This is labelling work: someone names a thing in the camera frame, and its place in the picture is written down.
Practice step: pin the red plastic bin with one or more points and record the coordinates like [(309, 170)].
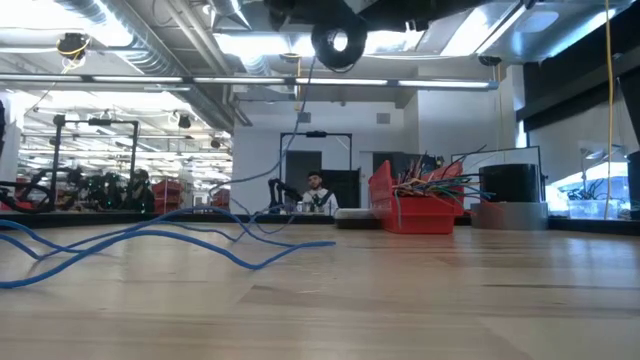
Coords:
[(425, 215)]

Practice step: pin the black tape roll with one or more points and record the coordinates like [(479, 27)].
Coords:
[(510, 182)]

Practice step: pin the black security camera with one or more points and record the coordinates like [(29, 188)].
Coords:
[(489, 60)]

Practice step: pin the black aluminium table frame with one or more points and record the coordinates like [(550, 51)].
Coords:
[(50, 218)]

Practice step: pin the small blue object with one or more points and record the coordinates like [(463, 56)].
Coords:
[(325, 55)]

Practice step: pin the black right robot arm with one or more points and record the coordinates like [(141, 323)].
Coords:
[(425, 12)]

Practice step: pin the black bin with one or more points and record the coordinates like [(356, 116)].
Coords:
[(635, 185)]

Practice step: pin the black frame rig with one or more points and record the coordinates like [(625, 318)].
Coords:
[(100, 122), (316, 134)]

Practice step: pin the long ceiling light strip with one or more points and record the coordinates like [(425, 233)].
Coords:
[(425, 83)]

